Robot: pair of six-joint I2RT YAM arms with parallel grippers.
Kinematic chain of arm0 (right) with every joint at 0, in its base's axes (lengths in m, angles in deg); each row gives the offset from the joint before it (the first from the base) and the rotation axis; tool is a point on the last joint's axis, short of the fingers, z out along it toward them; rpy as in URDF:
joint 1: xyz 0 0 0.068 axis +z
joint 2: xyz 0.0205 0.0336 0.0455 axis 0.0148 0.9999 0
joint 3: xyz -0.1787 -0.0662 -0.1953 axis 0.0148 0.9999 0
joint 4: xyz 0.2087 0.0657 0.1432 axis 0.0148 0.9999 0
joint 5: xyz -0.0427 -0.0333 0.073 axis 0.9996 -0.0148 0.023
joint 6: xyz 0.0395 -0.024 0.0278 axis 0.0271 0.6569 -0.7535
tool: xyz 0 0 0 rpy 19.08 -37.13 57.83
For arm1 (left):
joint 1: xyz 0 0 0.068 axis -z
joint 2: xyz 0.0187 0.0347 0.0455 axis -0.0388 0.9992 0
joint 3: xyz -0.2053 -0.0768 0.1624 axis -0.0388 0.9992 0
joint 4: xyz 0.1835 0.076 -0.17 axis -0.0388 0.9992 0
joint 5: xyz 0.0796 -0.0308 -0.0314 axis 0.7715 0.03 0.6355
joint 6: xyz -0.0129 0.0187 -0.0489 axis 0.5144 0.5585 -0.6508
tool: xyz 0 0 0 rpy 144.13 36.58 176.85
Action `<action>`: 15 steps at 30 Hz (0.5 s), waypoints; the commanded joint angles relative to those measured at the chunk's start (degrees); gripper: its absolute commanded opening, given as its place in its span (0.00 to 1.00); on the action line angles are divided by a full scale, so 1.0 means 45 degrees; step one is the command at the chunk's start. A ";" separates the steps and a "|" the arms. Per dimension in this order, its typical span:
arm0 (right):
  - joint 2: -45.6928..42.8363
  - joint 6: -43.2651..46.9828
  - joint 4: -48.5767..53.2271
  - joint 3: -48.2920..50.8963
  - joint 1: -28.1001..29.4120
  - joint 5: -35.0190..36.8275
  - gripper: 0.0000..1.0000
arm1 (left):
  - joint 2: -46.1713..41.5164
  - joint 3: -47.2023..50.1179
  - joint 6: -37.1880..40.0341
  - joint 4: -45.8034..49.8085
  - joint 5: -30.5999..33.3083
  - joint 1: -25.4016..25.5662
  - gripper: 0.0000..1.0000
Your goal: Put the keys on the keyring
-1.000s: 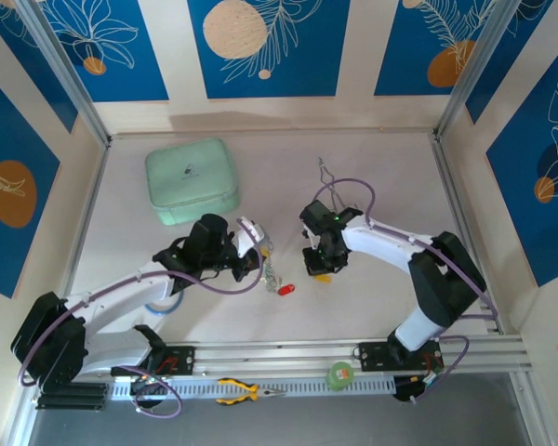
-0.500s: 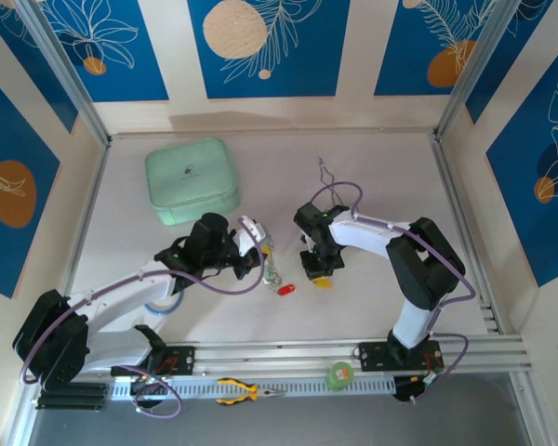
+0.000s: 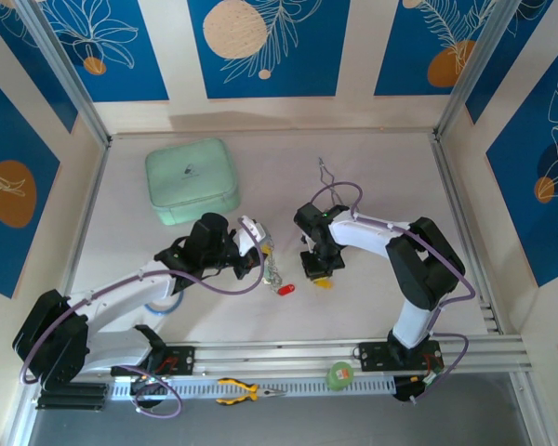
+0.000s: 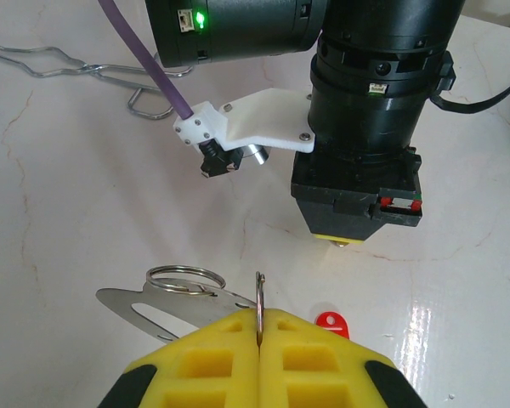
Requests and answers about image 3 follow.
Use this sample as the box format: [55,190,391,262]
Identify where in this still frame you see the mint green zipper case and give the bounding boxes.
[144,138,242,228]

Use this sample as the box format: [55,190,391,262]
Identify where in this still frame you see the green tape roll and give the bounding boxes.
[325,361,354,391]

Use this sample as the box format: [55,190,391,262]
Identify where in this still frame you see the black profile blocks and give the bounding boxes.
[35,382,109,413]

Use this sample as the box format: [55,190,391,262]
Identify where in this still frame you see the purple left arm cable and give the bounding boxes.
[20,216,266,422]

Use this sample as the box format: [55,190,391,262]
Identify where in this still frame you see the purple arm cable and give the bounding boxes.
[20,216,266,422]
[310,181,475,405]

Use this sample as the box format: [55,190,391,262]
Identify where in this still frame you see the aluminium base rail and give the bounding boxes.
[20,337,536,378]

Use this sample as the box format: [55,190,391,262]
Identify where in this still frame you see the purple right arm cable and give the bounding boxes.
[310,181,475,405]

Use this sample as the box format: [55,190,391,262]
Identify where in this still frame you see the light blue cable loop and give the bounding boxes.
[144,291,186,318]

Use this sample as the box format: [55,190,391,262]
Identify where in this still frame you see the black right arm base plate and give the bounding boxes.
[355,341,445,373]

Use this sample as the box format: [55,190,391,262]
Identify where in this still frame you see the thin bent metal wire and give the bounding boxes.
[316,156,354,215]

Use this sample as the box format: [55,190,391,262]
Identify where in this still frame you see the slotted grey cable duct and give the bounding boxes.
[111,374,397,401]

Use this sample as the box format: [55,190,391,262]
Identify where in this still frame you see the yellow handled pliers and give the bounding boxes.
[215,377,287,406]

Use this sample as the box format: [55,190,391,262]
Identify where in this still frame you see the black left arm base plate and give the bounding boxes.
[110,342,197,378]

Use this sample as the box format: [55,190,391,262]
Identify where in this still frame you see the aluminium table edge rail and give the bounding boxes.
[430,134,502,335]
[50,138,113,329]

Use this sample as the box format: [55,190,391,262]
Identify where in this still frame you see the aluminium frame post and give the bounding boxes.
[16,0,112,146]
[438,0,527,140]

